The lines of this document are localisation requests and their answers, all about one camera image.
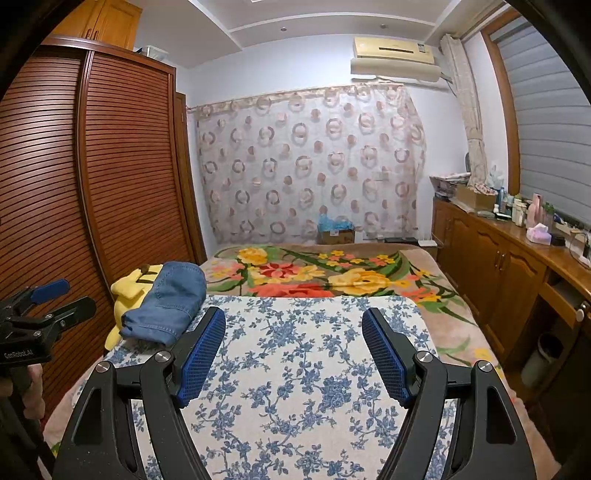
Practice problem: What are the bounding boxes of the wooden window frame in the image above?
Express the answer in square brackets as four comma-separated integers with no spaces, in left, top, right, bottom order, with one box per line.
[480,9,525,195]

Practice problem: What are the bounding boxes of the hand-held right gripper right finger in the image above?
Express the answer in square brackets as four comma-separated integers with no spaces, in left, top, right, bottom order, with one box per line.
[361,307,527,480]

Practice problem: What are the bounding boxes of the tied-back beige curtain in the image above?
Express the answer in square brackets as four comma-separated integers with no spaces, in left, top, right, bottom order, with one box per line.
[441,33,489,185]

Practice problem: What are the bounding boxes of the wooden overhead cabinet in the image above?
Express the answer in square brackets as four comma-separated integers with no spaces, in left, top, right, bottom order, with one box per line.
[53,0,139,52]

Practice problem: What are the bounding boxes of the open cardboard box on sideboard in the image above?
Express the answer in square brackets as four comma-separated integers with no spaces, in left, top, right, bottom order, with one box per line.
[455,184,497,210]

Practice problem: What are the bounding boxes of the person's left hand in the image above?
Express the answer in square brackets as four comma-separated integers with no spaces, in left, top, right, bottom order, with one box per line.
[25,362,47,422]

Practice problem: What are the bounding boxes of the yellow plush toy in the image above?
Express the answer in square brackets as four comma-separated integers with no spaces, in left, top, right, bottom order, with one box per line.
[105,264,162,352]

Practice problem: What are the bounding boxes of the brown louvred wooden wardrobe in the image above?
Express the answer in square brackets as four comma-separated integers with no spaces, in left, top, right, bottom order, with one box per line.
[0,39,208,416]

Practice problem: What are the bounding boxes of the blue denim pants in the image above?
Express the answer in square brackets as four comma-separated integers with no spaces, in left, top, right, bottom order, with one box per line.
[121,261,207,346]

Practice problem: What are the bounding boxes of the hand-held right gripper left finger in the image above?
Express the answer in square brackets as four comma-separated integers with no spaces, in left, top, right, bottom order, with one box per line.
[54,307,227,480]

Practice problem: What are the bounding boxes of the wall air conditioner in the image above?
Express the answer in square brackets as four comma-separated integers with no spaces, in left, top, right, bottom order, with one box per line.
[350,36,441,84]

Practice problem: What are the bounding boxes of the grey trash bin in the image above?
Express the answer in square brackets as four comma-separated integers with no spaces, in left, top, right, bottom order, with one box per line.
[522,332,561,388]

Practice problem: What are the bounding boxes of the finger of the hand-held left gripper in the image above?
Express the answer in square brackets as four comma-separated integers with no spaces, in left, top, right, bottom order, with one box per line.
[14,279,71,309]
[28,296,98,334]

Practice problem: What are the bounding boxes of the blue plastic bag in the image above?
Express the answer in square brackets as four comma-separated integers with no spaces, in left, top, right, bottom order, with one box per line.
[318,215,354,234]

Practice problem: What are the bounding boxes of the circle-pattern sheer curtain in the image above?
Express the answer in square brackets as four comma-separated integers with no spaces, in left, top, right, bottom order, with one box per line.
[187,85,426,245]

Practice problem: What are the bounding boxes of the blue floral white cloth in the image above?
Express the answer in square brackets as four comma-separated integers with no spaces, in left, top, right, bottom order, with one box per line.
[99,294,455,480]

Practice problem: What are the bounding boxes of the grey window blind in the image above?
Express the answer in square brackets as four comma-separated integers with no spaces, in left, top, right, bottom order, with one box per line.
[496,21,591,232]

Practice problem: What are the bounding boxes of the long wooden sideboard cabinet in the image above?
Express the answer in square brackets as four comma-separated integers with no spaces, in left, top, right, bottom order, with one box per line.
[431,196,591,398]

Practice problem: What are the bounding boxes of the row of toiletry bottles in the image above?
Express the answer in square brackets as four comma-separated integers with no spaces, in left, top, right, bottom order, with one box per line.
[492,187,529,227]

